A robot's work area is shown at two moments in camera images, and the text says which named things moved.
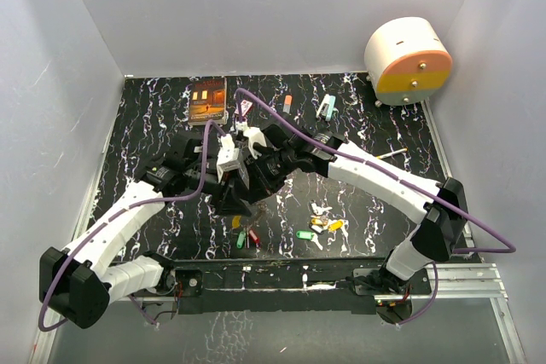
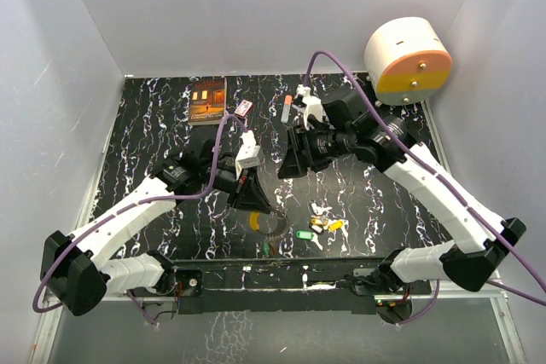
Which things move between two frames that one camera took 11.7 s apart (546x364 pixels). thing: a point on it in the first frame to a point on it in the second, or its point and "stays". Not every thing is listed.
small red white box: (246, 106) stays
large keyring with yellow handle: (236, 222) to (275, 224)
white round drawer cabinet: (406, 60) stays
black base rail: (286, 286) stays
